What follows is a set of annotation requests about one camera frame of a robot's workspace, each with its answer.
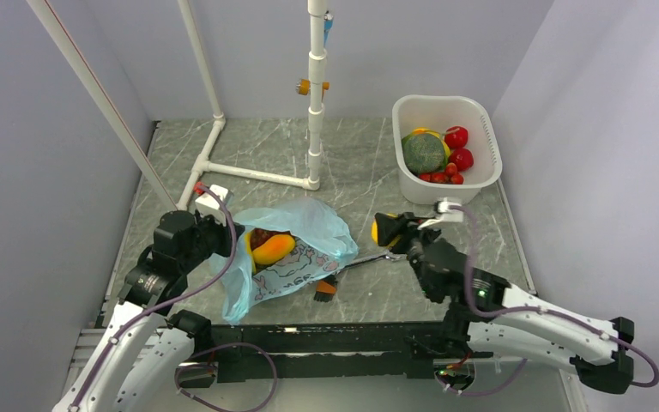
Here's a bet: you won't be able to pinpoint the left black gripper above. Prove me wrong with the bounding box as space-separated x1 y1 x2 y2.
180 208 245 272

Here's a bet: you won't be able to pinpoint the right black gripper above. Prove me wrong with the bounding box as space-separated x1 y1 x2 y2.
375 210 443 299

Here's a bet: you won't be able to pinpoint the yellow fake lemon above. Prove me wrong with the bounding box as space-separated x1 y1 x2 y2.
371 221 401 250

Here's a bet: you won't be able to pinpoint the light blue plastic bag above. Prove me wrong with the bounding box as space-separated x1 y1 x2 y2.
221 197 359 324

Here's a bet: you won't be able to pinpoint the orange fake mango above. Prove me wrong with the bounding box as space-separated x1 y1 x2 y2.
252 233 296 266

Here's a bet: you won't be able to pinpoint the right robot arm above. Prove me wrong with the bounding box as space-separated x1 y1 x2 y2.
372 213 635 395

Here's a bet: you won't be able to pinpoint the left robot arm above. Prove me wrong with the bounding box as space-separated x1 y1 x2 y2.
54 205 243 411

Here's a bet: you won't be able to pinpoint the small red fake tomatoes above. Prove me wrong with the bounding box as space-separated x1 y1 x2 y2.
418 162 464 185

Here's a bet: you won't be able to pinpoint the yellow green fake fruit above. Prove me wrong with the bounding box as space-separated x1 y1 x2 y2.
401 128 452 157

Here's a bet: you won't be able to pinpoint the red fake apple lower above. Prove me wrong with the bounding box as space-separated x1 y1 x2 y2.
449 148 475 172

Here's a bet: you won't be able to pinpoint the red fake apple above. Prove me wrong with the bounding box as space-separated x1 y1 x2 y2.
444 126 469 150
449 148 475 172

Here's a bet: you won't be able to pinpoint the red fake apple upper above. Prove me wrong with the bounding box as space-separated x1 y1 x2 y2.
444 126 469 150

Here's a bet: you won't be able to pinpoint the orange black hex key set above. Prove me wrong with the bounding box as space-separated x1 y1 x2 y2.
313 275 338 303

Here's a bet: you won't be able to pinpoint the white plastic basket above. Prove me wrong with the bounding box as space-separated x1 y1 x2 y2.
392 94 503 205

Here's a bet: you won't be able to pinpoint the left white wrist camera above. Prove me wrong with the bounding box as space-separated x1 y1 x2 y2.
193 182 233 226

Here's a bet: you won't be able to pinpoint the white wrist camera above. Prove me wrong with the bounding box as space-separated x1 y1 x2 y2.
419 197 464 229
193 182 233 226

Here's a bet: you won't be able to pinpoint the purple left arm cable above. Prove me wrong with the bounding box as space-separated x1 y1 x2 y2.
68 185 239 412

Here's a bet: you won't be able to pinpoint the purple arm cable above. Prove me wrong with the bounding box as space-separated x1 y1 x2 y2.
449 204 659 399
68 185 239 412

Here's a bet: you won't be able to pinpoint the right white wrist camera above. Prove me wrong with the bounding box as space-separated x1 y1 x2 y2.
419 197 464 229

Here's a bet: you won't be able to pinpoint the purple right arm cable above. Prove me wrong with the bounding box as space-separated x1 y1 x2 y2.
449 204 659 399

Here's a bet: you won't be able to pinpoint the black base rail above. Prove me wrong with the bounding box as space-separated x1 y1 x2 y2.
167 310 490 388

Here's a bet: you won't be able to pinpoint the white PVC pipe frame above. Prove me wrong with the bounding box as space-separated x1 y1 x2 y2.
27 1 333 209

